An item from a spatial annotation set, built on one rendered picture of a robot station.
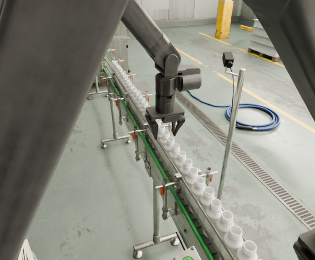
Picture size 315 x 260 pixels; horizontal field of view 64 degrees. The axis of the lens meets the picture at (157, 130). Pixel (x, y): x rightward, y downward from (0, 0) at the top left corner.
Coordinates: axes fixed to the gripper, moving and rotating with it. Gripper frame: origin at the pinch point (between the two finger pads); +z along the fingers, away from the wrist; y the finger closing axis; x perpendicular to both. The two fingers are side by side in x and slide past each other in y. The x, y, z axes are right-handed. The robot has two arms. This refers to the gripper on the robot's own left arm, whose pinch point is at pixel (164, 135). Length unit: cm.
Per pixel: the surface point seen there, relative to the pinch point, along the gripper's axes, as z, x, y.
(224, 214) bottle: 25.0, 16.5, -15.4
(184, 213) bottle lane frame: 41.0, -0.1, -9.1
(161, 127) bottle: 25, -43, -15
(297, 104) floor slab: 144, -207, -317
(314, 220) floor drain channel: 141, -26, -152
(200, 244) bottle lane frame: 41.6, 14.3, -9.0
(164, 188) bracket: 32.5, -8.1, -3.5
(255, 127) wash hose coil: 140, -170, -203
